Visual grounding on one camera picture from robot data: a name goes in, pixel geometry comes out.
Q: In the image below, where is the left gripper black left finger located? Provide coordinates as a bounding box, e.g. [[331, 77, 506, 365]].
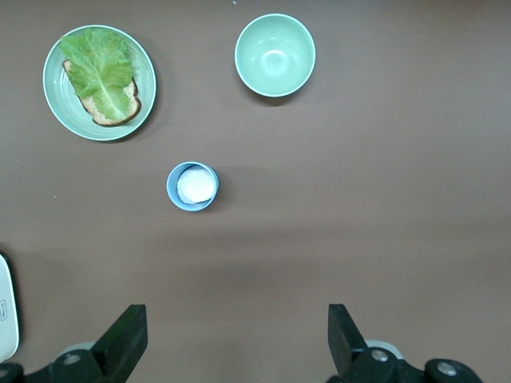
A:
[[24, 304, 149, 383]]

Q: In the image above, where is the pale green bowl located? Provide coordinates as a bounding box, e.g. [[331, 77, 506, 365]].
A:
[[234, 14, 317, 98]]

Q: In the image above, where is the blue cup with white filling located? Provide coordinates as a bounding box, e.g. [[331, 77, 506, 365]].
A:
[[165, 160, 220, 213]]

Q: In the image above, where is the green lettuce leaf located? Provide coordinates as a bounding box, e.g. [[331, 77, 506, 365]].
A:
[[59, 27, 133, 120]]

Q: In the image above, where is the bread slice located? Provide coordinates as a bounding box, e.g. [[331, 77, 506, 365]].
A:
[[61, 59, 143, 127]]

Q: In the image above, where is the pale green plate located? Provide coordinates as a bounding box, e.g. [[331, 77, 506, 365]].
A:
[[42, 24, 157, 143]]

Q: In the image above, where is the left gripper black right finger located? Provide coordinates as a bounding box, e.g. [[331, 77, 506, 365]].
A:
[[327, 303, 485, 383]]

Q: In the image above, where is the white toaster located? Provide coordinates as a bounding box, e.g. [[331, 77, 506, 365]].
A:
[[0, 253, 20, 360]]

